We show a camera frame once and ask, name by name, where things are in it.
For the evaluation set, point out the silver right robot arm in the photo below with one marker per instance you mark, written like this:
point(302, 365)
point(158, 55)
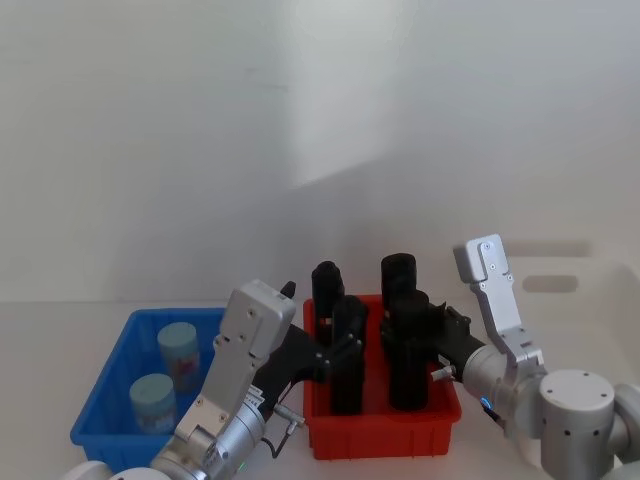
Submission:
point(575, 400)

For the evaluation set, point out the red plastic bin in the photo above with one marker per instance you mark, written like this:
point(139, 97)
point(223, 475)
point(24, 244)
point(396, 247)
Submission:
point(380, 435)

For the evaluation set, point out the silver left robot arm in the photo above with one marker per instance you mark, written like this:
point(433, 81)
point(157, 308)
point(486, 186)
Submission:
point(235, 350)

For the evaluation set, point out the blue plastic bin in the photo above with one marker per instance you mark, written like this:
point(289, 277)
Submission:
point(120, 345)

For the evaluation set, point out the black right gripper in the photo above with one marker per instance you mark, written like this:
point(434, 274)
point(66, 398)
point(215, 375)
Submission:
point(457, 342)

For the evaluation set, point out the light blue can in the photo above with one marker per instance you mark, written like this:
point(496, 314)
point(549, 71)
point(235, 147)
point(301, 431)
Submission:
point(152, 405)
point(179, 357)

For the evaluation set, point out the white plastic crate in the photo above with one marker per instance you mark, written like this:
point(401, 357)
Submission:
point(590, 265)

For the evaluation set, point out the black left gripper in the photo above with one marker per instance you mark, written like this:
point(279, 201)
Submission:
point(292, 357)

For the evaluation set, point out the black bottle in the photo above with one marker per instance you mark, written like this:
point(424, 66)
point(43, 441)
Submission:
point(399, 275)
point(407, 380)
point(326, 290)
point(347, 395)

